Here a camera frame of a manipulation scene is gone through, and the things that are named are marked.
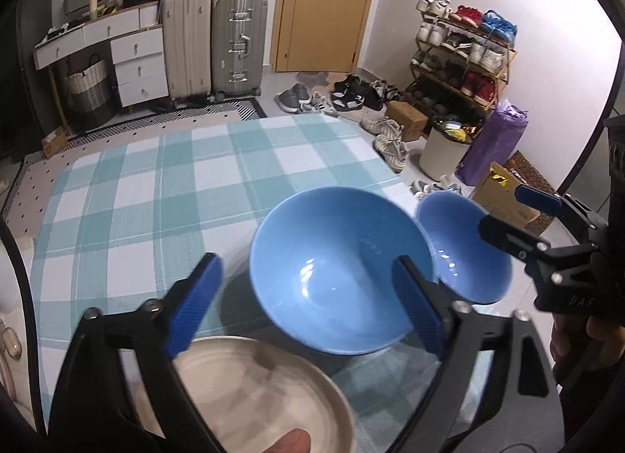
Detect woven laundry basket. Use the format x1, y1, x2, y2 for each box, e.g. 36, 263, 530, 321
65, 54, 116, 115

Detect person's left hand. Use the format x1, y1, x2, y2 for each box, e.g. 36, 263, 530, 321
264, 428, 312, 453

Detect black cabinet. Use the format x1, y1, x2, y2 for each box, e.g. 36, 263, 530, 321
14, 0, 65, 162

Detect beige suitcase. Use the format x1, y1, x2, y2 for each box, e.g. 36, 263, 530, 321
162, 0, 214, 108

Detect plain cardboard box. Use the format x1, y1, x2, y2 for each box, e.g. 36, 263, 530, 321
385, 100, 429, 142

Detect large blue bowl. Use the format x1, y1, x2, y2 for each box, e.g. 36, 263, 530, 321
249, 186, 436, 356

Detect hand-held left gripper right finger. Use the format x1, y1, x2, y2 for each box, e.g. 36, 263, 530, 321
391, 255, 562, 453

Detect white trash bin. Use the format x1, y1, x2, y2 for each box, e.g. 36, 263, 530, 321
419, 116, 474, 182

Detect white drawer dresser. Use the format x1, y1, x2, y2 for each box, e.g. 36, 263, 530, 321
33, 1, 170, 137

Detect small blue bowl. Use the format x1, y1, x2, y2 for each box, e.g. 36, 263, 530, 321
415, 191, 513, 305

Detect large cream ridged plate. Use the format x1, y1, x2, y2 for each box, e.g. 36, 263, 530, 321
173, 336, 355, 453

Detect small cardboard box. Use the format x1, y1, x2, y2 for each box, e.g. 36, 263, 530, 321
40, 127, 70, 159

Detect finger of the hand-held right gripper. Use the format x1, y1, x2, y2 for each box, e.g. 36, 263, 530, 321
477, 215, 555, 261
514, 185, 607, 232

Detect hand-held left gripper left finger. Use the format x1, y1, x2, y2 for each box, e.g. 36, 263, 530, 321
49, 252, 225, 453

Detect scattered pile of shoes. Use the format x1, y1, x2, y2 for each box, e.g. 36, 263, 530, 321
273, 73, 462, 200

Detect rows of assorted sneakers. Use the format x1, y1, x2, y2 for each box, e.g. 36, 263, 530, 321
411, 0, 517, 107

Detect wooden shoe rack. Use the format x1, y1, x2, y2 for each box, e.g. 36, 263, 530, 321
409, 0, 518, 118

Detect silver suitcase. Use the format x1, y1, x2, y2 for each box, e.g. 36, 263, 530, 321
211, 0, 270, 101

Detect cardboard box black tape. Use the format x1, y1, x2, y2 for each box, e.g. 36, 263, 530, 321
470, 162, 541, 234

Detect person's right hand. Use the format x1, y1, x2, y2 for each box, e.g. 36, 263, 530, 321
549, 309, 625, 385

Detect small beige container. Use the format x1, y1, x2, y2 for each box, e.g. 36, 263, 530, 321
0, 320, 23, 362

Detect teal checked tablecloth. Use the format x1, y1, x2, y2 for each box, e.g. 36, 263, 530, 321
32, 114, 494, 453

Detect purple bag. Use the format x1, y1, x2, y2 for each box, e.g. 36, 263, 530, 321
455, 103, 530, 187

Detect wooden door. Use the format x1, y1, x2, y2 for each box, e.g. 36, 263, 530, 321
270, 0, 385, 74

